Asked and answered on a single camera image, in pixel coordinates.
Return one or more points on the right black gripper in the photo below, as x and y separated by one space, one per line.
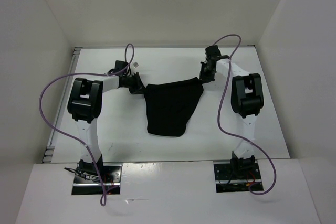
204 78

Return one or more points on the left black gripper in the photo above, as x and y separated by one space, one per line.
138 87

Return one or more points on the black skirt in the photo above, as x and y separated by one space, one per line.
170 106

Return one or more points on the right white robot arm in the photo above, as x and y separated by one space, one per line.
246 99

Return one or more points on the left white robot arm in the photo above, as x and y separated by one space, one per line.
85 106

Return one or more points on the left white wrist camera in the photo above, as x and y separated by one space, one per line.
133 68

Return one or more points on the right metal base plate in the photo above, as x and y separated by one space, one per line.
227 182

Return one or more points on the metal base plate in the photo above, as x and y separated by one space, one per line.
86 184
227 182

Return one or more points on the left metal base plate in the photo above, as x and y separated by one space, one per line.
86 184

